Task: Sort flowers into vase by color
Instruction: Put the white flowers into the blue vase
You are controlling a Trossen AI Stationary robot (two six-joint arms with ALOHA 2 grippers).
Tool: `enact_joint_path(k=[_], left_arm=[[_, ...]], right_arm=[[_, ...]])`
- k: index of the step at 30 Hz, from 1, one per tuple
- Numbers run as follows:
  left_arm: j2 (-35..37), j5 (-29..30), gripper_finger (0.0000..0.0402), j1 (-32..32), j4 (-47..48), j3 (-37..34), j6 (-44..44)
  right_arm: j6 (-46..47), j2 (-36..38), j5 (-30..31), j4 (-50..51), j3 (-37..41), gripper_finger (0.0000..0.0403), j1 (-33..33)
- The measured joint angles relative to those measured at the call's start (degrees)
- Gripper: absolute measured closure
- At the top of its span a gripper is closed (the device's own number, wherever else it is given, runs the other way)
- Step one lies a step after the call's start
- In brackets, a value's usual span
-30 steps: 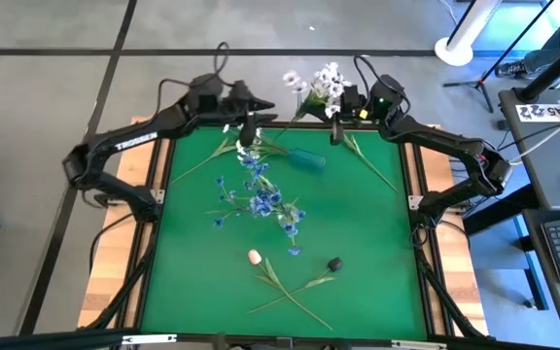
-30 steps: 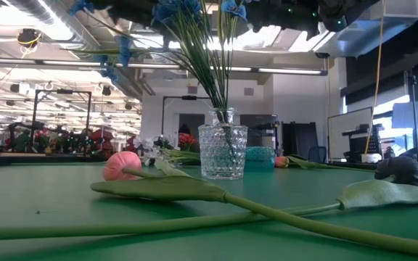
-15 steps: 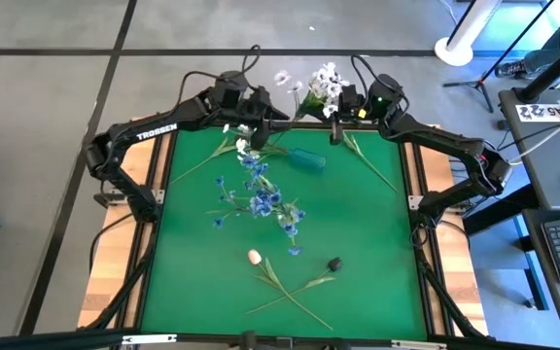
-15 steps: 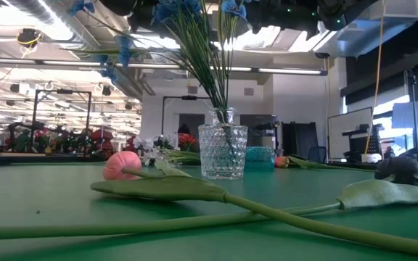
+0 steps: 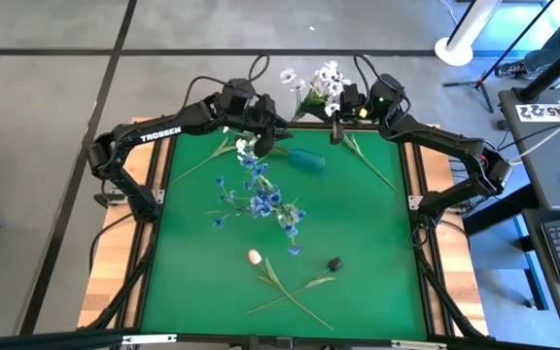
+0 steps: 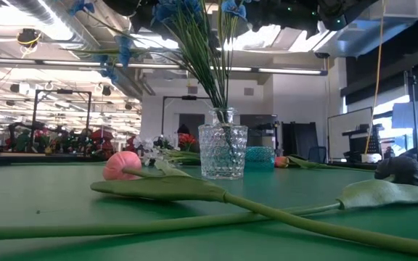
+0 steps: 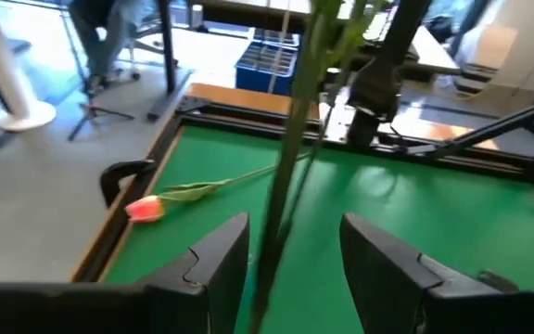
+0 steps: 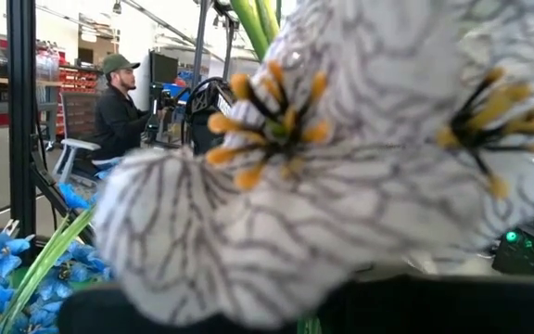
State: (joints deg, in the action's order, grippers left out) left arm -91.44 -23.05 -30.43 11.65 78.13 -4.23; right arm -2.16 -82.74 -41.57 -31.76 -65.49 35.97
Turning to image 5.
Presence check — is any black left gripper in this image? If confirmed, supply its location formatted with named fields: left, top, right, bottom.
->
left=240, top=91, right=294, bottom=159

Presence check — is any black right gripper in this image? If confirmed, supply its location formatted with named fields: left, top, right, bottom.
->
left=302, top=82, right=376, bottom=146

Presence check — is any blue glass vase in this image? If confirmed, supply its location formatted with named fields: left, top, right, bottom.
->
left=287, top=147, right=329, bottom=172

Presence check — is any deep pink artificial tulip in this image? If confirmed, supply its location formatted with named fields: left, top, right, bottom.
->
left=341, top=133, right=399, bottom=193

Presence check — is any black artificial tulip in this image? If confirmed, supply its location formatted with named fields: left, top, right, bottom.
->
left=246, top=257, right=344, bottom=315
left=169, top=135, right=242, bottom=185

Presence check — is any dense blue flower bunch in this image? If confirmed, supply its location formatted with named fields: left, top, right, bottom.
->
left=238, top=154, right=308, bottom=258

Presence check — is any pale pink artificial tulip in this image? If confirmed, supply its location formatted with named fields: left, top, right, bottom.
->
left=247, top=249, right=334, bottom=332

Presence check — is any white round pillar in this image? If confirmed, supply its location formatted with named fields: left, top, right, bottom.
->
left=434, top=0, right=503, bottom=68

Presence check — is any black tripod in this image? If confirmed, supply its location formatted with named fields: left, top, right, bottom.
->
left=442, top=0, right=556, bottom=114

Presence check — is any green table mat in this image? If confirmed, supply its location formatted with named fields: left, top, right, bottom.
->
left=139, top=124, right=428, bottom=341

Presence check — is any white printed label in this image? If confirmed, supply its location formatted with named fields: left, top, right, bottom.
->
left=515, top=99, right=560, bottom=123

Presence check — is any person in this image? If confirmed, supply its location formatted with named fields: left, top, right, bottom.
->
left=493, top=9, right=560, bottom=80

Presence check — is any black pole stand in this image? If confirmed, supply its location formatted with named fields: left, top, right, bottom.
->
left=511, top=28, right=560, bottom=104

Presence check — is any black aluminium table frame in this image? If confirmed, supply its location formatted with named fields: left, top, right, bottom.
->
left=78, top=107, right=490, bottom=350

